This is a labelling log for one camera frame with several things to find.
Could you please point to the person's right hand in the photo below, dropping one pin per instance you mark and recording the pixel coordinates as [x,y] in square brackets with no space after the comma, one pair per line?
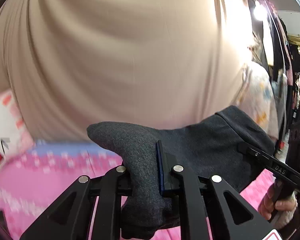
[267,206]

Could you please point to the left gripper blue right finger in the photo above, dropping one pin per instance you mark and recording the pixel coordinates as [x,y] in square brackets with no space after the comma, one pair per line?
[162,168]

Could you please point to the white cartoon pillow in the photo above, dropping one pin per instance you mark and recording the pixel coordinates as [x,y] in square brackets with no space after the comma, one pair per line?
[15,139]

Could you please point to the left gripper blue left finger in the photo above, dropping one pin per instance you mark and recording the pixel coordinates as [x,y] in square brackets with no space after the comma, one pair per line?
[123,177]

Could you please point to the dark grey pants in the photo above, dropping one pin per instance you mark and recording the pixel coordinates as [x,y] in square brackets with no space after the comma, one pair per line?
[207,148]

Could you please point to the hanging dark clothes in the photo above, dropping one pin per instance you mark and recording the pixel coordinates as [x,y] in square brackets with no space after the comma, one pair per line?
[276,57]

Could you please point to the pink rose bed sheet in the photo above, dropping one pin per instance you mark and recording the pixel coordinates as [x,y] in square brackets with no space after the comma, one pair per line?
[33,180]

